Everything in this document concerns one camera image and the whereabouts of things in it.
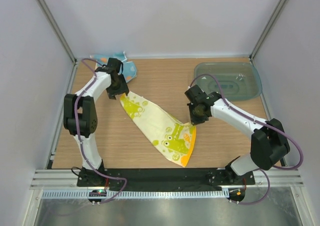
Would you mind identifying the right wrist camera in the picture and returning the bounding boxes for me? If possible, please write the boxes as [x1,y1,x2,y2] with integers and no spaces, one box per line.
[184,85,208,104]

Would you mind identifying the right aluminium frame post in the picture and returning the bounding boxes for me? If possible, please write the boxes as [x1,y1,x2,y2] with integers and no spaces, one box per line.
[249,0,289,62]

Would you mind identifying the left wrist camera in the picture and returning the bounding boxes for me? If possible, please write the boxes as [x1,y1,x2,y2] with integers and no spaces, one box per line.
[106,57,124,73]

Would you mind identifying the front aluminium rail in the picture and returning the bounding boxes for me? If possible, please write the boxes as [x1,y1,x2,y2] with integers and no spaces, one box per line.
[29,168,304,190]

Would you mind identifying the yellow green patterned towel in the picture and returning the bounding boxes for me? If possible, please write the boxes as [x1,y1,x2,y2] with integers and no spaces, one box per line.
[119,91,197,167]

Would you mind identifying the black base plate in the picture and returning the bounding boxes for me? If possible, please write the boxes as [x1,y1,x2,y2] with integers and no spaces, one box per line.
[77,168,255,191]

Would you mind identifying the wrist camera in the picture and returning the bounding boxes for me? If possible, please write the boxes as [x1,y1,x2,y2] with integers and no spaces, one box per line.
[106,57,124,73]
[184,85,208,104]

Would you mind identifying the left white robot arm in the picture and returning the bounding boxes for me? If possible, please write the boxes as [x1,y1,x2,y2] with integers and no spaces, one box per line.
[63,62,129,186]

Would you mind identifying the aluminium frame post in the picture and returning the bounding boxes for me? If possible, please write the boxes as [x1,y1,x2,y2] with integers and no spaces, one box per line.
[249,0,289,62]
[36,0,77,65]

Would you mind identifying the white slotted cable duct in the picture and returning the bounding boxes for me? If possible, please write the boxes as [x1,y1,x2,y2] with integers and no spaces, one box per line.
[42,189,229,200]

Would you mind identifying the clear blue plastic tray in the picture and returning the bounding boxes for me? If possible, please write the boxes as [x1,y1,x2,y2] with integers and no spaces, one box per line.
[194,62,262,101]

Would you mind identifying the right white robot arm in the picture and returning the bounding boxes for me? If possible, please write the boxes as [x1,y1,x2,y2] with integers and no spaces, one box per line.
[188,95,290,184]

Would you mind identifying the blue orange dotted towel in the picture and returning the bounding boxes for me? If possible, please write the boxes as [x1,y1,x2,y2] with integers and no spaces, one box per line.
[89,51,138,83]

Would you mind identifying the left aluminium frame post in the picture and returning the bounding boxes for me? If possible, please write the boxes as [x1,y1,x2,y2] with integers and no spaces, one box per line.
[36,0,77,65]

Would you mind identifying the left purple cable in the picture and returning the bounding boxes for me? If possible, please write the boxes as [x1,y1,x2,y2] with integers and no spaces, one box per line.
[75,58,128,207]

